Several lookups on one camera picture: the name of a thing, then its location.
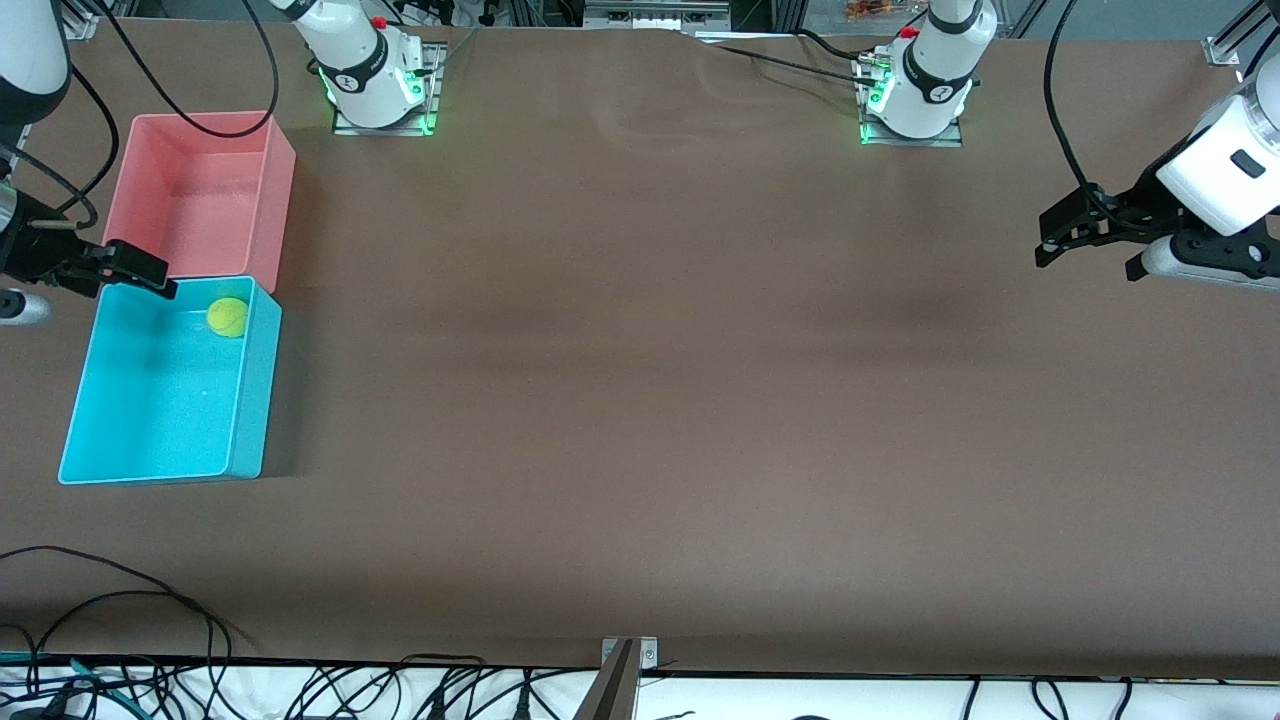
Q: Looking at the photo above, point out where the teal cable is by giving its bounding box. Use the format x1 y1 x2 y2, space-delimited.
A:
0 652 136 706

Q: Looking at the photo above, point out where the grey metal box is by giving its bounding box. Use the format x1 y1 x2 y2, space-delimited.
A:
583 0 733 31

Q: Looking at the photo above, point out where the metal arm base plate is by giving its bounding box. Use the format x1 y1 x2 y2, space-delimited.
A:
332 45 446 136
858 115 966 148

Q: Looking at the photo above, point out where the pink plastic bin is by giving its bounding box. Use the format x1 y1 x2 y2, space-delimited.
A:
93 110 298 296

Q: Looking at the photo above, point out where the looped black floor cable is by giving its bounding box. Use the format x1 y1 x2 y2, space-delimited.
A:
20 590 233 701

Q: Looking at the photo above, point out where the long black floor cable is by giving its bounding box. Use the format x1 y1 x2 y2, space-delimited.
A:
0 545 259 666

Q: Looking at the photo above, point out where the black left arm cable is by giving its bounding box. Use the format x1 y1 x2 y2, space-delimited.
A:
1043 0 1116 233

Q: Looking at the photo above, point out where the silver metal bracket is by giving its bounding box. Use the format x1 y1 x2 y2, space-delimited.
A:
600 636 659 673

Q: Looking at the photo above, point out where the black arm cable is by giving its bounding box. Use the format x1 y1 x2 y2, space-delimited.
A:
103 0 281 139
1043 0 1116 233
0 65 121 233

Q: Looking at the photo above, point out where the aluminium frame profile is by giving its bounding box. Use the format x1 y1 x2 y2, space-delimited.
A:
1000 0 1051 39
1205 0 1280 69

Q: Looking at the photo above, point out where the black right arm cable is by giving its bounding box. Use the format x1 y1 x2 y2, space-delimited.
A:
103 0 281 139
0 65 121 233

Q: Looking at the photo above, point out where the grey metal pole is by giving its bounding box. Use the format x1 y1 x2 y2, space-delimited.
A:
570 640 641 720

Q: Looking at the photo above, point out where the thin black table cable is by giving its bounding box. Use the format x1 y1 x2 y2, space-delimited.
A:
712 42 881 86
793 28 876 63

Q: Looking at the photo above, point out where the yellow tennis ball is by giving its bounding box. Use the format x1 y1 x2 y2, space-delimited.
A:
206 297 250 339

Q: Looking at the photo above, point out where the brown table cover sheet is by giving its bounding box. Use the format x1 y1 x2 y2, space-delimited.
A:
0 18 1280 683

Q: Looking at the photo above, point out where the blue plastic bin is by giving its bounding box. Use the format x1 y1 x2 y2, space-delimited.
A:
57 276 284 486

